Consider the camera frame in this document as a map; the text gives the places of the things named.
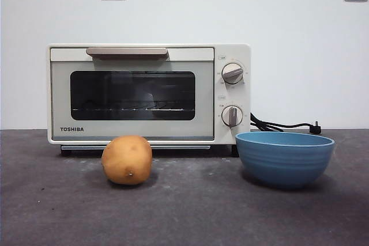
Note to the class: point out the cream Toshiba toaster oven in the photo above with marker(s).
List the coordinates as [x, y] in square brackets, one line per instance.
[230, 96]

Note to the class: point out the beige temperature knob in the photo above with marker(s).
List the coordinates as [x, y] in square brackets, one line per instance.
[233, 73]

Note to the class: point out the beige timer knob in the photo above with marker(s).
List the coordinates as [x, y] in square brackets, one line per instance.
[232, 115]

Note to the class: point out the brown potato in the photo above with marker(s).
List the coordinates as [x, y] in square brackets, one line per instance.
[127, 159]

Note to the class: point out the blue ribbed bowl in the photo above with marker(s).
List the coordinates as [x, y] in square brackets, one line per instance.
[285, 165]

